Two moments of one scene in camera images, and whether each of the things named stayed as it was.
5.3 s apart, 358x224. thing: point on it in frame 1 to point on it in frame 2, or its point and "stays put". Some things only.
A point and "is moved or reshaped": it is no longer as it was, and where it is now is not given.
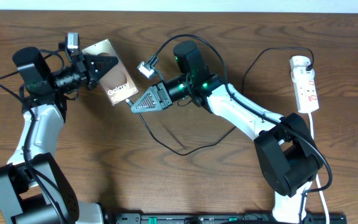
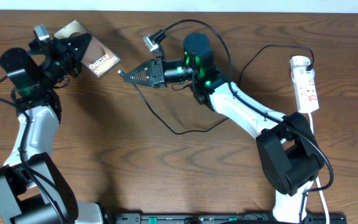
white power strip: (304, 85) stays put
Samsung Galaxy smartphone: (117, 82) is moved or reshaped
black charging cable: (232, 129) to (311, 65)
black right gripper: (166, 102) to (156, 79)
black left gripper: (88, 71) to (64, 54)
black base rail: (221, 218) stays put
